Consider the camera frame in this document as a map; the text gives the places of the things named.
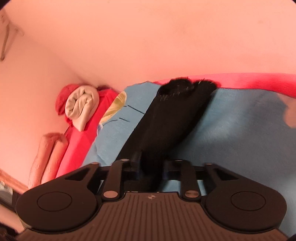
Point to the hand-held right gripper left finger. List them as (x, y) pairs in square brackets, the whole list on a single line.
[(136, 162)]

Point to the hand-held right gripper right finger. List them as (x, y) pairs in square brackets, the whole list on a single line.
[(172, 168)]

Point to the red blanket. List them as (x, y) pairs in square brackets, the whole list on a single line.
[(78, 143)]

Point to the blue floral bedsheet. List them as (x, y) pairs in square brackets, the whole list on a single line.
[(231, 139)]

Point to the beige crumpled cloth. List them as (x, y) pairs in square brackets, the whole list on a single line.
[(81, 106)]

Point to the wooden furniture edge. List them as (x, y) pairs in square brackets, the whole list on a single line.
[(12, 180)]

